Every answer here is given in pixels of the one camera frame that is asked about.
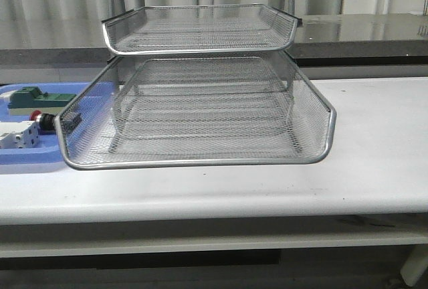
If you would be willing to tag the silver mesh tray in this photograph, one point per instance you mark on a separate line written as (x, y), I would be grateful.
(154, 113)
(307, 139)
(199, 29)

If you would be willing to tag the green electrical module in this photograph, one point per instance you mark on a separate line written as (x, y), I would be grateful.
(28, 99)

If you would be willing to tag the red emergency push button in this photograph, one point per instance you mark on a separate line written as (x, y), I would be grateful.
(45, 121)

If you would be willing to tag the blue plastic tray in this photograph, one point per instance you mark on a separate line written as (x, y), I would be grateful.
(47, 150)

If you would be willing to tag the white table leg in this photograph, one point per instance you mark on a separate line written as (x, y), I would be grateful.
(415, 265)

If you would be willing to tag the dark steel back counter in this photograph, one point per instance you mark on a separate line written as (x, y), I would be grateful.
(322, 40)

